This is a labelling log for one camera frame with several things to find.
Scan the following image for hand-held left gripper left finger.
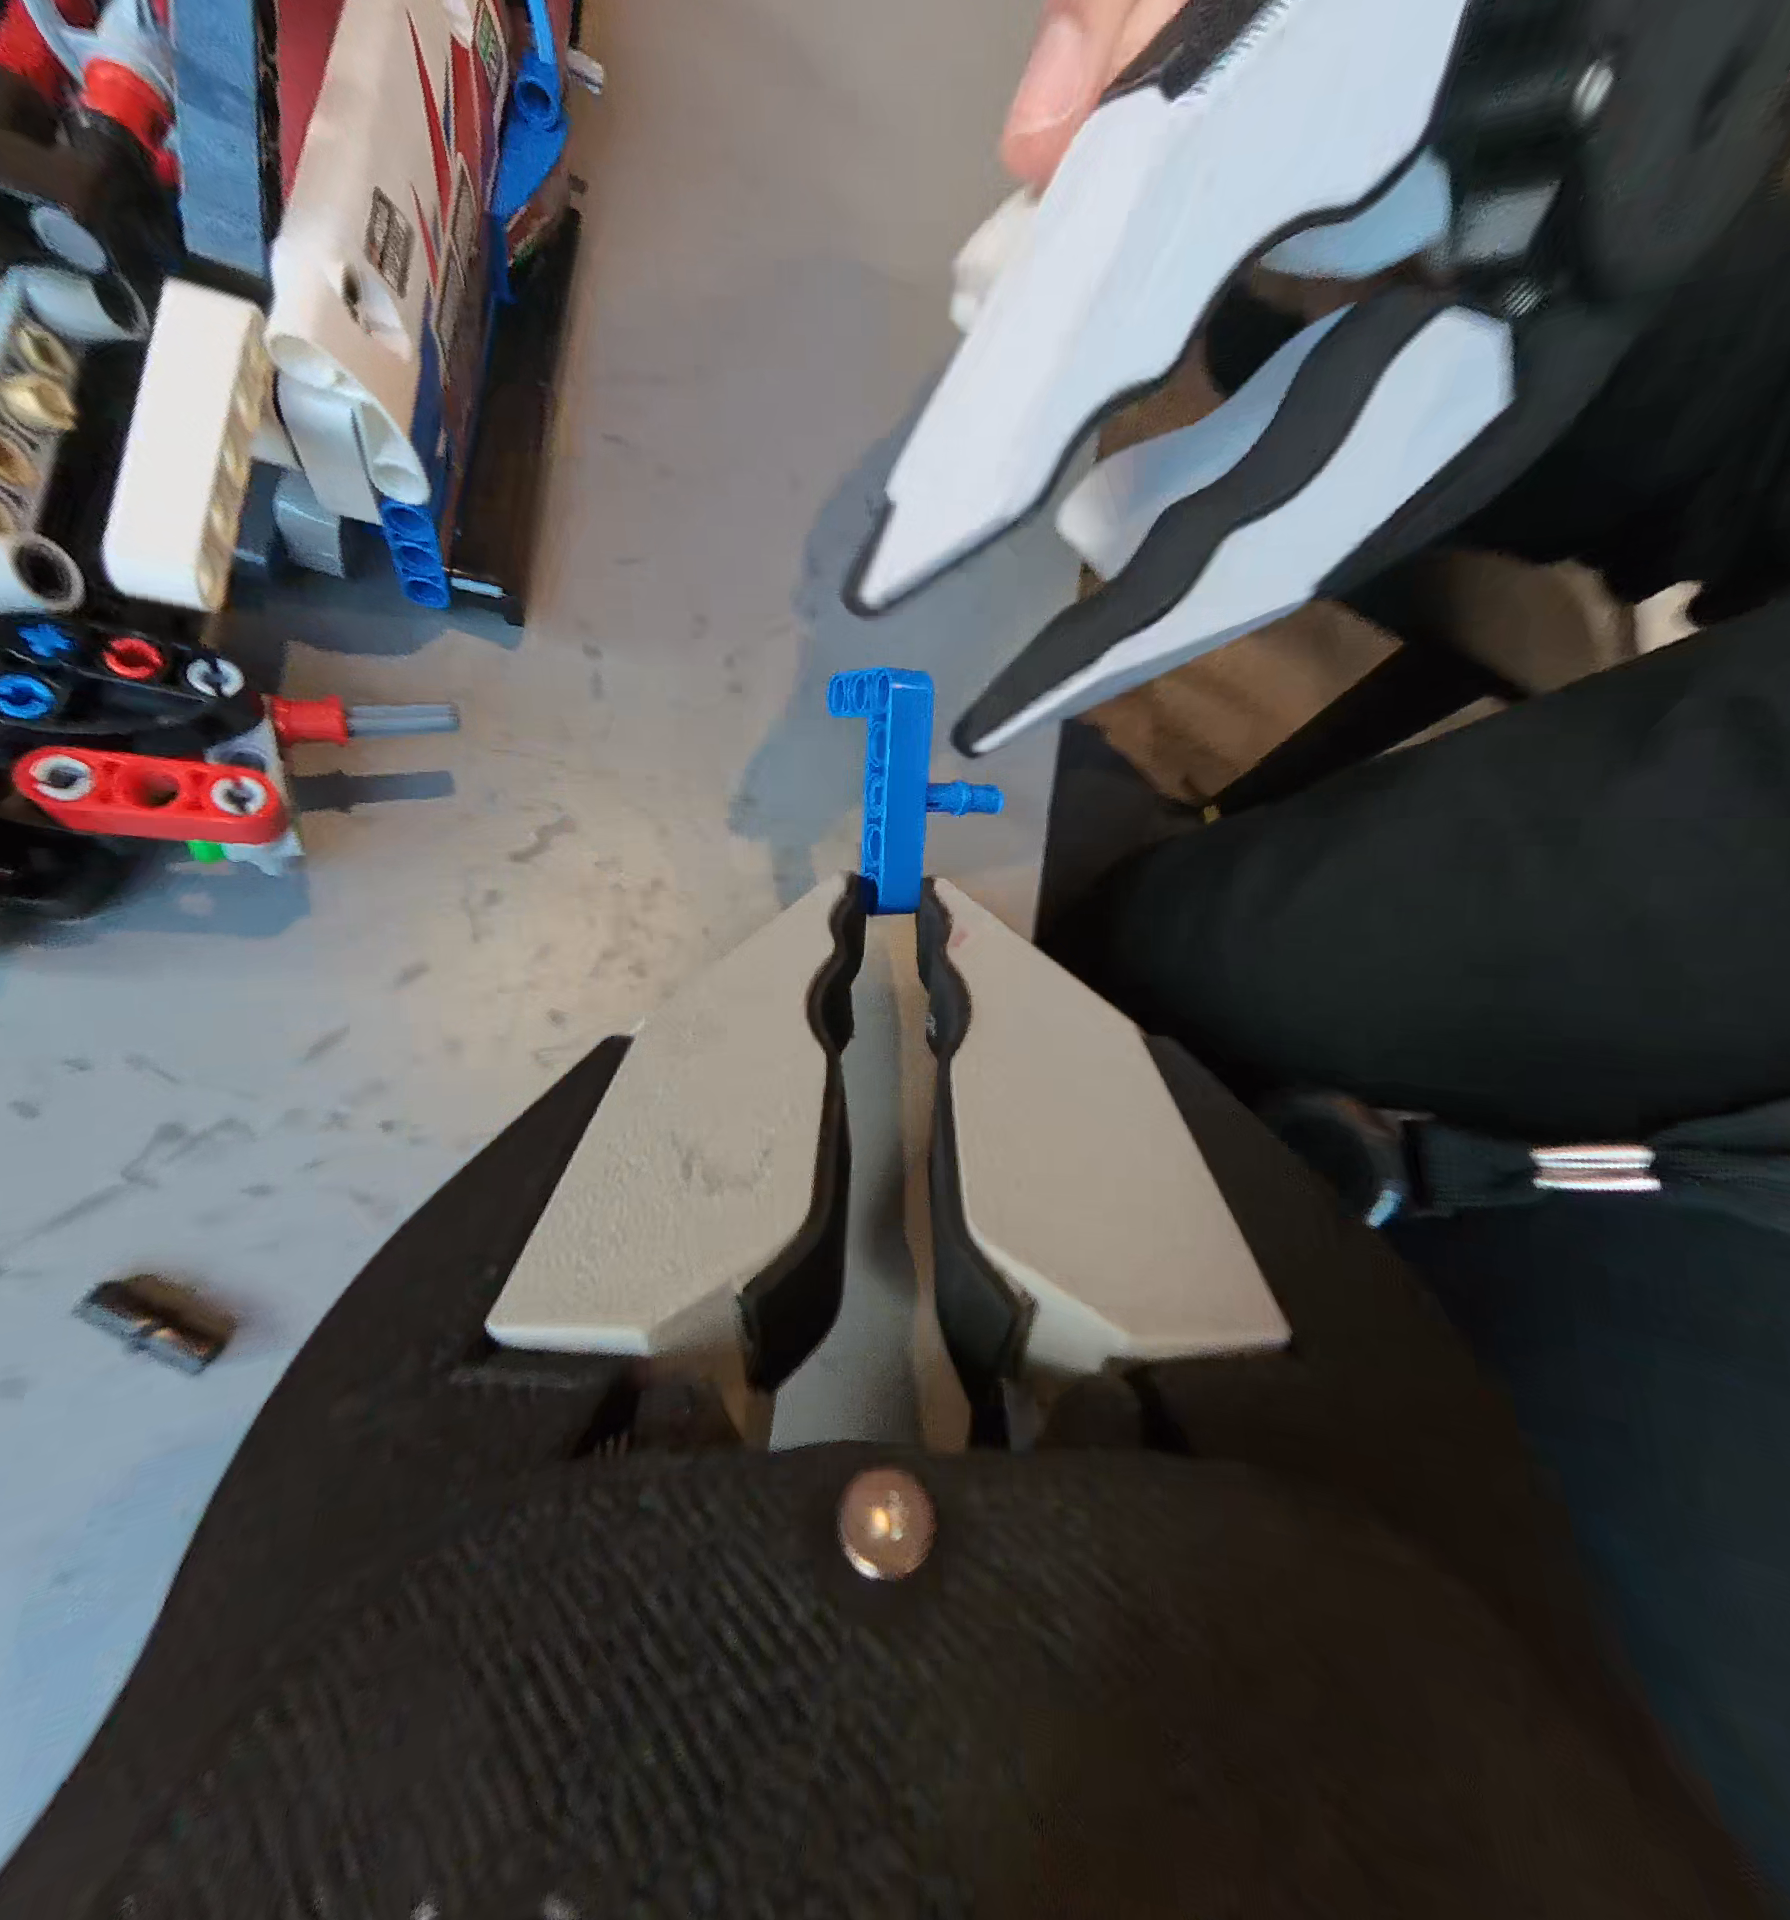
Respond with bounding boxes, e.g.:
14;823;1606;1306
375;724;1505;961
484;872;865;1394

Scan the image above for round black badge reel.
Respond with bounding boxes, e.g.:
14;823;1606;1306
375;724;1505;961
1263;1088;1414;1226

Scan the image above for black lanyard strap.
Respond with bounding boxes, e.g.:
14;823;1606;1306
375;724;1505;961
1376;1102;1790;1249

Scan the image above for person's black jacket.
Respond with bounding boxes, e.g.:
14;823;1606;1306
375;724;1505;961
1038;569;1790;1202

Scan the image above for person's right hand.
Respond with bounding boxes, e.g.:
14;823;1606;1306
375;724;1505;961
1000;0;1181;191

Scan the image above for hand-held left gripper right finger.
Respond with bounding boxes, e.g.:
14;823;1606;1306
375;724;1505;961
914;877;1292;1390

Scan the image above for blue angled brick beam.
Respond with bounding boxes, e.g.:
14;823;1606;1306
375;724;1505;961
827;666;938;918

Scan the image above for person's dark trousers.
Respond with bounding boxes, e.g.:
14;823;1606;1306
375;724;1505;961
1376;1186;1790;1920

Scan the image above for toy brick race car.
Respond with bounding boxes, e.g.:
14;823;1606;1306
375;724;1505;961
0;0;585;961

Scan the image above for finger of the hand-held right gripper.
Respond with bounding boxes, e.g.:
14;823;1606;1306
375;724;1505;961
842;0;1475;617
953;307;1519;760

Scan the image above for small black connector pin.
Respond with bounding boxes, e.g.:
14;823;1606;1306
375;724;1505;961
72;1274;238;1374

